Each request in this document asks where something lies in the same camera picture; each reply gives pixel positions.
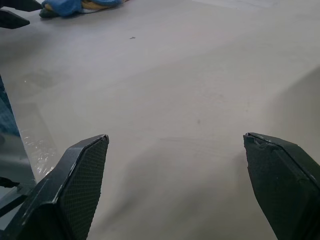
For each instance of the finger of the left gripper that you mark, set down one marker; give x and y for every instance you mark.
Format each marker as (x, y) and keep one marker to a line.
(20, 4)
(12, 20)

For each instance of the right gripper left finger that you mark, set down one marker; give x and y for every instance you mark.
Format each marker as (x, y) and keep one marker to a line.
(62, 200)

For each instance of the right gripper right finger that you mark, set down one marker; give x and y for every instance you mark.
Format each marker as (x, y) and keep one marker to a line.
(282, 185)

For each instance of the blue and yellow cloth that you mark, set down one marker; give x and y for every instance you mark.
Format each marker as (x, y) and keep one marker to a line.
(65, 7)

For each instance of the clear plastic bag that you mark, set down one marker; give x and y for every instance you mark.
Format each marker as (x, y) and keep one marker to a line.
(40, 147)

